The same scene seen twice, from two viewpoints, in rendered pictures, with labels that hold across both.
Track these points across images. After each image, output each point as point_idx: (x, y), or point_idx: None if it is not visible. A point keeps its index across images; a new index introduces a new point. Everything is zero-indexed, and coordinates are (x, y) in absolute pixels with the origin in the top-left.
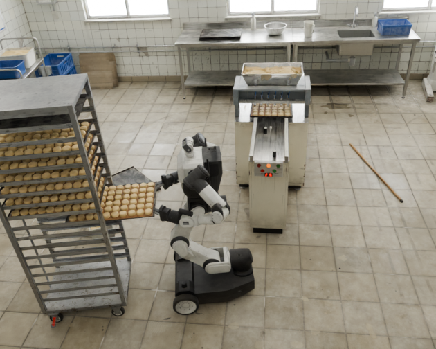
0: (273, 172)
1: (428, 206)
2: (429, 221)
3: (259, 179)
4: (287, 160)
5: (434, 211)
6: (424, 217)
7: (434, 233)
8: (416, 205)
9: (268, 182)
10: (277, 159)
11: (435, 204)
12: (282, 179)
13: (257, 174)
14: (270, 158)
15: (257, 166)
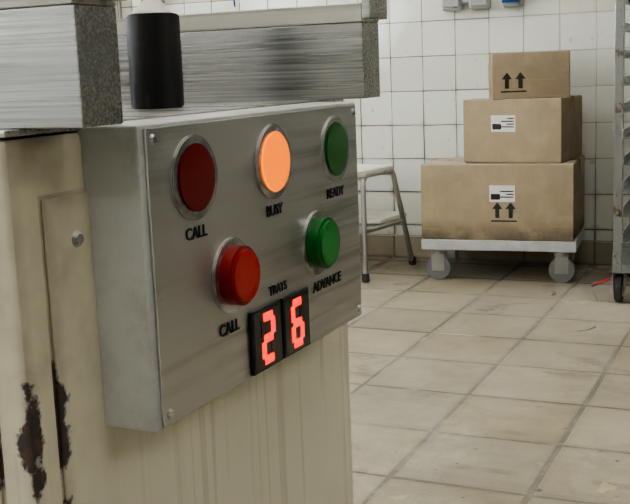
0: (326, 253)
1: (389, 459)
2: (486, 480)
3: (167, 503)
4: (376, 52)
5: (430, 458)
6: (454, 482)
7: (566, 490)
8: (369, 475)
9: (244, 495)
10: (250, 104)
11: (390, 445)
12: (326, 372)
13: (192, 368)
14: (183, 109)
15: (179, 204)
